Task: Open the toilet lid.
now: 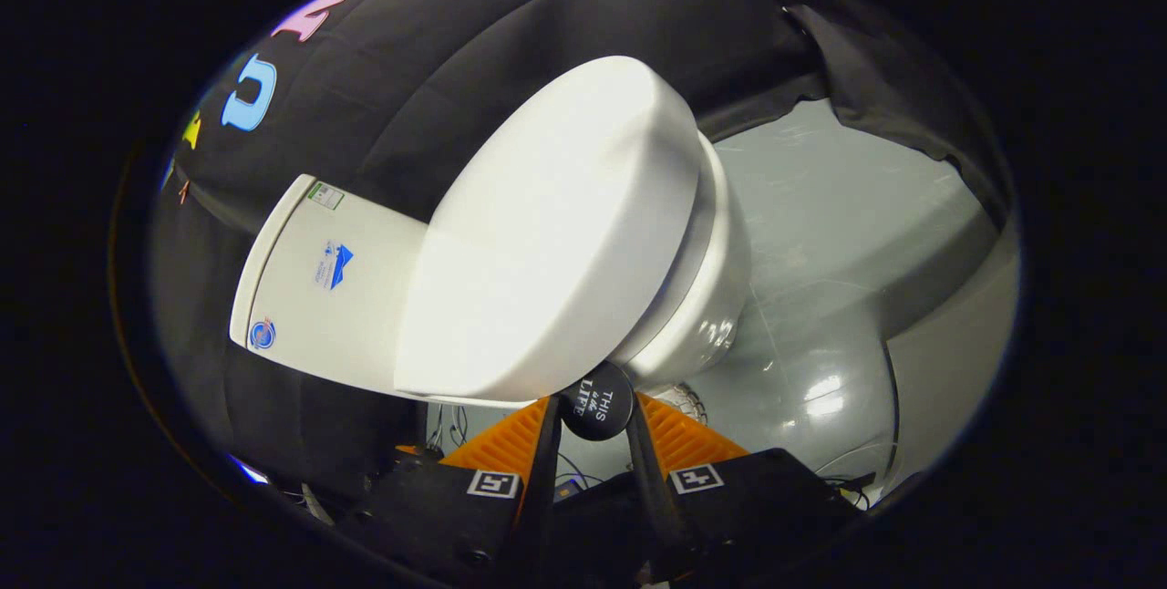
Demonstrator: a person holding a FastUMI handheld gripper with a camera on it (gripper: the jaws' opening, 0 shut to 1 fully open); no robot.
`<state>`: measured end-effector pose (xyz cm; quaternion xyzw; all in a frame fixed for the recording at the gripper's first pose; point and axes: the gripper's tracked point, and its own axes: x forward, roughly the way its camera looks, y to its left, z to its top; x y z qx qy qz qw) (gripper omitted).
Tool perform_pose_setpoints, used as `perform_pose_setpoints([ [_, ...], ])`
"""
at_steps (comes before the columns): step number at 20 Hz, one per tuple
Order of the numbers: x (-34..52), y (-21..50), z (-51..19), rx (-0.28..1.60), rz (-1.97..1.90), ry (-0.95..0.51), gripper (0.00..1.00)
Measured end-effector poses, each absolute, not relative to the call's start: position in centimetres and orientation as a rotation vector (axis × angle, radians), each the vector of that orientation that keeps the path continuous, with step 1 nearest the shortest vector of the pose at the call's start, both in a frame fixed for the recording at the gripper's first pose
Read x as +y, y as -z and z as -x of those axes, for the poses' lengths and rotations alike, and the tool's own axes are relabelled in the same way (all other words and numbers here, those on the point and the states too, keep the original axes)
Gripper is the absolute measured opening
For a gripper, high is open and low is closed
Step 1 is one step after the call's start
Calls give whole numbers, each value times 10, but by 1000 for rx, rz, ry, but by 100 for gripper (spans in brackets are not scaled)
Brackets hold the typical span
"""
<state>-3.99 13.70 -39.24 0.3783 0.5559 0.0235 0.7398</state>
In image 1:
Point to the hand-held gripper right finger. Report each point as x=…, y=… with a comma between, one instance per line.
x=652, y=498

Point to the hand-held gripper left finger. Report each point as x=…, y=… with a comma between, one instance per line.
x=540, y=498

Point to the white toilet lid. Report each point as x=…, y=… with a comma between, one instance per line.
x=547, y=233

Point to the white ceramic toilet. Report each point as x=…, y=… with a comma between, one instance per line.
x=310, y=297

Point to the black backdrop cloth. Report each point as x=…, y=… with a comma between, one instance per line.
x=438, y=69

